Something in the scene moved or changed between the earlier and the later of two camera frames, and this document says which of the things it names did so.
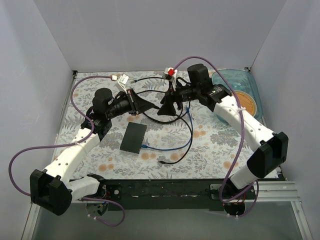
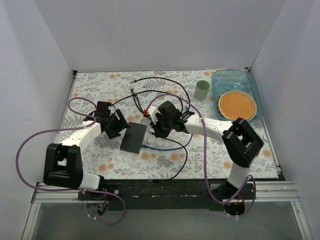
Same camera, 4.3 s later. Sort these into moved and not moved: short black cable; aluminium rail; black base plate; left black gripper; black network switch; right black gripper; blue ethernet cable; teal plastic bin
Moved: left black gripper; right black gripper; short black cable
Not moved: aluminium rail; teal plastic bin; blue ethernet cable; black network switch; black base plate
